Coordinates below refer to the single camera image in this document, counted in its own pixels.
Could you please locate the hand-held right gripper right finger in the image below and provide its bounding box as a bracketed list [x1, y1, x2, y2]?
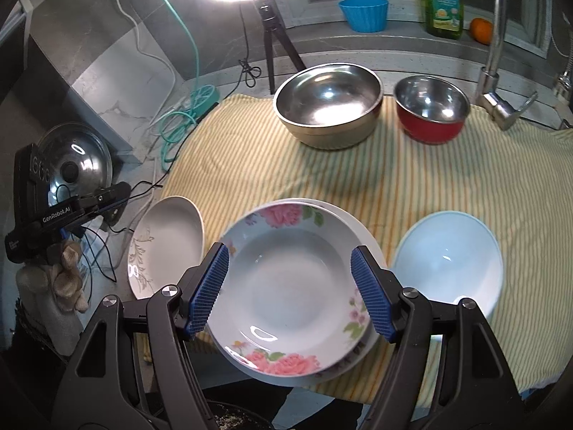
[350, 245, 526, 430]

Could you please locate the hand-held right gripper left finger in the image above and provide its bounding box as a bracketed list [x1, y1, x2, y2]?
[51, 242, 231, 430]

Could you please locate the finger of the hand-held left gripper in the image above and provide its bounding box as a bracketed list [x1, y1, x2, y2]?
[101, 206, 127, 226]
[77, 182, 131, 210]

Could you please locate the plain white plate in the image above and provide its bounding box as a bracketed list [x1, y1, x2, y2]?
[251, 197, 389, 387]

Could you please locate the leaf patterned white plate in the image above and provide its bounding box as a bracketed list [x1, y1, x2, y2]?
[127, 196, 205, 301]

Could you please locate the floral rimmed white plate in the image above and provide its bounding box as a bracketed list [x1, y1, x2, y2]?
[208, 202, 374, 377]

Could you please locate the light blue bowl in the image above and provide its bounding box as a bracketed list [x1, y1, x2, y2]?
[390, 212, 504, 325]

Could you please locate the large stainless steel bowl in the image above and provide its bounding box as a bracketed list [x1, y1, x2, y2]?
[273, 65, 384, 149]

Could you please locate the red stainless steel bowl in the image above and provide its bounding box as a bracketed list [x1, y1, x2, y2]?
[394, 75, 471, 145]

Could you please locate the person's left forearm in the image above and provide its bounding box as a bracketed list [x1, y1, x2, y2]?
[15, 265, 82, 355]

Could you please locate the person's left hand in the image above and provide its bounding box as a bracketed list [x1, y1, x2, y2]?
[45, 239, 91, 314]

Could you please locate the steel pot lid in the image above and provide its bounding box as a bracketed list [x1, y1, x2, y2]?
[38, 122, 114, 207]

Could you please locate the dark speckled pan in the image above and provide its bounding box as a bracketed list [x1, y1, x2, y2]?
[201, 401, 275, 430]

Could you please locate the yellow striped towel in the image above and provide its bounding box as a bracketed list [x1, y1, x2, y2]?
[148, 92, 573, 408]

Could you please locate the chrome faucet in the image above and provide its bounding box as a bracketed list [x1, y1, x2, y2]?
[475, 0, 539, 132]

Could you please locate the blue fluted cup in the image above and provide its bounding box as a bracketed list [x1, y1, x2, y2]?
[338, 0, 389, 33]

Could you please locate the orange fruit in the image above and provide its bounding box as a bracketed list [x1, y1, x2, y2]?
[469, 18, 493, 46]

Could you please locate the green dish soap bottle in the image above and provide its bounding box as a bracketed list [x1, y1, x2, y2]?
[418, 0, 465, 40]

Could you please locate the thin black cable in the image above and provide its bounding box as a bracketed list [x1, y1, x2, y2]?
[81, 179, 166, 283]

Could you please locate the teal cable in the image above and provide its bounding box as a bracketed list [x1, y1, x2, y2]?
[134, 0, 213, 173]

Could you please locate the white cable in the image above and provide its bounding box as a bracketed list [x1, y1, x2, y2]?
[90, 0, 191, 115]

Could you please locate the black ring light cable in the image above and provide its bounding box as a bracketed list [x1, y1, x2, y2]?
[237, 2, 263, 88]

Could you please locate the metal sprayer hose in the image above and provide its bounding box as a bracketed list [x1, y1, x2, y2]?
[548, 18, 573, 108]

